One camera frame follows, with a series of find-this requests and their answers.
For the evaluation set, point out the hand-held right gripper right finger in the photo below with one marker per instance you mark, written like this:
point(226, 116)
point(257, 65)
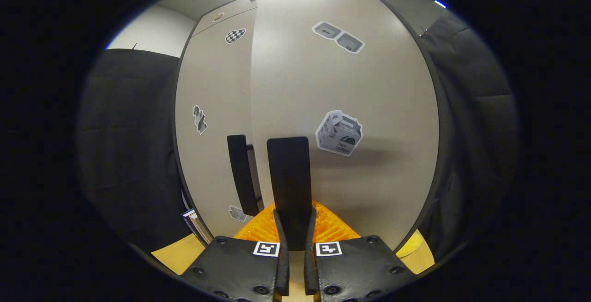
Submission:
point(360, 269)

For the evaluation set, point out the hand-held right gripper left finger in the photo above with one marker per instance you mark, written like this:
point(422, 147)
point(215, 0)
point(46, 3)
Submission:
point(231, 265)

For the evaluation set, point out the grey double-door shoe cabinet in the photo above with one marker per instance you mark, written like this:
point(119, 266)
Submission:
point(442, 163)

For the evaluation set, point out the grey cabinet door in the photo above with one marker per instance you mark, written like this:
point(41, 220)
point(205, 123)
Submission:
point(369, 89)
point(217, 89)

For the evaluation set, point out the grey cabinet drawer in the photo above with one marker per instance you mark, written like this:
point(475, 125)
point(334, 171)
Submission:
point(240, 10)

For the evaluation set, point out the blue and white box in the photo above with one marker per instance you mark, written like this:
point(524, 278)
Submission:
point(197, 227)

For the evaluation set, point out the yellow sponge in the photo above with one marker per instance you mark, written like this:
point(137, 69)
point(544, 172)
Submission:
point(408, 244)

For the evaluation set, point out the black backdrop cloth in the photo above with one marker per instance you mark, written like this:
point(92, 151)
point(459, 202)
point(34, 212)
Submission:
point(129, 154)

